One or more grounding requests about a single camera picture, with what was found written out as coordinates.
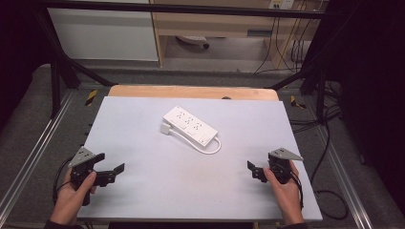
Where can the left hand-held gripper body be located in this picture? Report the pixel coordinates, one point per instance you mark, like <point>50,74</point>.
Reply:
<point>81,157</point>

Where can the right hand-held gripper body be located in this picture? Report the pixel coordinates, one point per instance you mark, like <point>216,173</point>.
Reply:
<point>280,155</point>

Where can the person's right hand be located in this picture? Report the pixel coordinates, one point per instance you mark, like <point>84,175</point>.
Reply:
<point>288,200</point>

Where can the person's left hand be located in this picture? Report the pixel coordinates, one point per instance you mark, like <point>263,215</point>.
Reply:
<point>68,203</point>

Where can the yellow black tape strip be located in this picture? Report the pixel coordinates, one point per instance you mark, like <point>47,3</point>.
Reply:
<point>296,102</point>
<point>91,97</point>

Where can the pale table board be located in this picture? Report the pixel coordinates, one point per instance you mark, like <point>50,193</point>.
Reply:
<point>178,184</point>

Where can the white power strip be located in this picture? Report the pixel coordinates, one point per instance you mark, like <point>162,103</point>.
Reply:
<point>191,125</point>

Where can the white power plug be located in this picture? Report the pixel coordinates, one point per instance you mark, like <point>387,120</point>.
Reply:
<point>165,128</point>

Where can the wooden table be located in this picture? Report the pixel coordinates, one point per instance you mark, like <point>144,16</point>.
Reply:
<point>178,92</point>

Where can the dark curtain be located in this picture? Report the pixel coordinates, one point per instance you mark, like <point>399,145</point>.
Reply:
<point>372,95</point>
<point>19,57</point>

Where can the white cabinet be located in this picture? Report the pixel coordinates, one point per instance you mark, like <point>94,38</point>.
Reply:
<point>102,35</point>

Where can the white extension socket under desk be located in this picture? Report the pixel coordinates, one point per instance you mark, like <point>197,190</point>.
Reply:
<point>192,39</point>

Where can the light wooden desk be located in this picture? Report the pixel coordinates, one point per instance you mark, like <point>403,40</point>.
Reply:
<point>216,24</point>

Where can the aluminium floor rail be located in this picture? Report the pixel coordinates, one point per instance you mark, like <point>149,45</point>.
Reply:
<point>347,184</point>
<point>35,149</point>

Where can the white wall outlet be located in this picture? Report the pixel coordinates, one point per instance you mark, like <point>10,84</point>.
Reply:
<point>281,4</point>

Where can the black metal frame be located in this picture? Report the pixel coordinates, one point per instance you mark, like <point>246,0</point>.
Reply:
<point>178,9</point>

